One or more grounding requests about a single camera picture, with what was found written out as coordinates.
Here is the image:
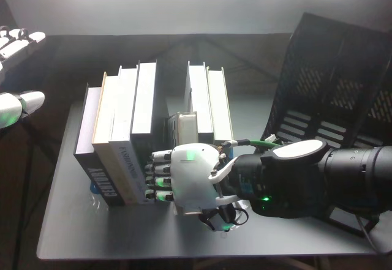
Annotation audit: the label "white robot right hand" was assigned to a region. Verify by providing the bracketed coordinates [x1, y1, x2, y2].
[143, 143, 249, 233]

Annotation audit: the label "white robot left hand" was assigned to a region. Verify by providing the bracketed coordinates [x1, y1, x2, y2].
[0, 26, 47, 130]

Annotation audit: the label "beige book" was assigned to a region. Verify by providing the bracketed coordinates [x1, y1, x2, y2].
[165, 111, 198, 150]

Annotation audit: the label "black book white labels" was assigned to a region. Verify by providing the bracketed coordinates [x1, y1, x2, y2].
[183, 60, 215, 146]

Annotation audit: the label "black Century book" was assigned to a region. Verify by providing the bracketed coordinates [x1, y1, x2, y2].
[73, 82, 126, 207]

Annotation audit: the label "black Let It Be book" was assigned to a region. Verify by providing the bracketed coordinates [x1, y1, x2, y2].
[130, 60, 170, 173]

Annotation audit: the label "black mesh file organizer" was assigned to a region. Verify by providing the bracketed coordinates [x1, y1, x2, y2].
[259, 12, 392, 239]

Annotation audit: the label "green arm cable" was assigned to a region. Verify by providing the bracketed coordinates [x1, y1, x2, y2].
[220, 139, 284, 149]

